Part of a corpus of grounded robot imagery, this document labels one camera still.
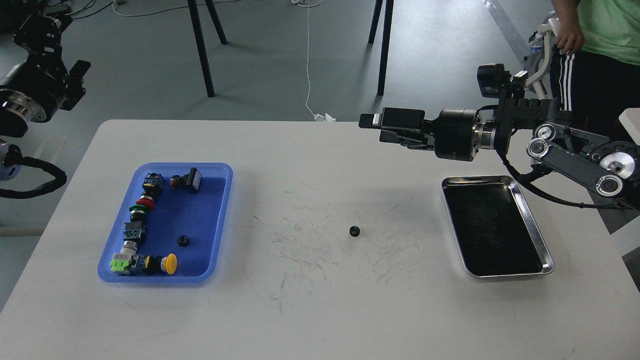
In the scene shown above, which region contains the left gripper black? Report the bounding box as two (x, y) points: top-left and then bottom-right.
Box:
(0, 14), (91, 138)

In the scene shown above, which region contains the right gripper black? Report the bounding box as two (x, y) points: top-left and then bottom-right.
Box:
(358, 107), (479, 162)

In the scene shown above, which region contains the small black gear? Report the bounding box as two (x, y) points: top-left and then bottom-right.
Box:
(349, 225), (361, 237)
(176, 234), (190, 248)

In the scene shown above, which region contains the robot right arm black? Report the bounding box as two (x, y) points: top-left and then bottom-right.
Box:
(358, 63), (639, 210)

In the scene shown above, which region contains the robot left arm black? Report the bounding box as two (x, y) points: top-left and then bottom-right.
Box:
(0, 14), (91, 199)

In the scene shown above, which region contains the person's hand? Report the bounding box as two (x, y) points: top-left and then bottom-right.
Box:
(555, 18), (585, 56)

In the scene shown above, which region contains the black table leg right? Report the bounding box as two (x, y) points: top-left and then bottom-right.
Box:
(367, 0), (395, 97)

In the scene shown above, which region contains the black table leg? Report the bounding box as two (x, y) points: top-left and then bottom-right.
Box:
(367, 0), (395, 97)
(186, 0), (228, 98)

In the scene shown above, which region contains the steel tray black inside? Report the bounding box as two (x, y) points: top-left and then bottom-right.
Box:
(441, 175), (554, 280)

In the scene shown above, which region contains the black table leg left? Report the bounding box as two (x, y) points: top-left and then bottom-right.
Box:
(186, 0), (228, 98)

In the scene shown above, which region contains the white office chair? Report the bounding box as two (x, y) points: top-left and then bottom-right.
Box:
(522, 10), (560, 100)

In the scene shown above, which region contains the person in green shirt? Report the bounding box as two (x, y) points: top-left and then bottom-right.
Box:
(551, 0), (640, 141)

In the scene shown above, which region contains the blue plastic tray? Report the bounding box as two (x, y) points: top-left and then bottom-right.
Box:
(97, 162), (233, 284)

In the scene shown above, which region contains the black floor cable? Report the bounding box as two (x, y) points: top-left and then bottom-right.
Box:
(65, 0), (116, 18)

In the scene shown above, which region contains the white floor cable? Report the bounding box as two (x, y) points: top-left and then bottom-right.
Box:
(291, 0), (337, 123)

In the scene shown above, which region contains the red mushroom button switch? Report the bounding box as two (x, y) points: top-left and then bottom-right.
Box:
(135, 172), (165, 210)

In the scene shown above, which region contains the black selector switch part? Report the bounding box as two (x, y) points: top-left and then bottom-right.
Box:
(169, 167), (202, 194)

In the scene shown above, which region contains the green button switch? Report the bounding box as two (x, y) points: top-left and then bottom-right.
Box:
(122, 204), (151, 249)

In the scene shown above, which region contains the bright green switch block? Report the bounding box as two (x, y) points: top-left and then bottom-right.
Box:
(109, 252), (135, 276)

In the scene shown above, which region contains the yellow mushroom button switch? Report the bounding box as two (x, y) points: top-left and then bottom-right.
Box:
(129, 253), (178, 276)

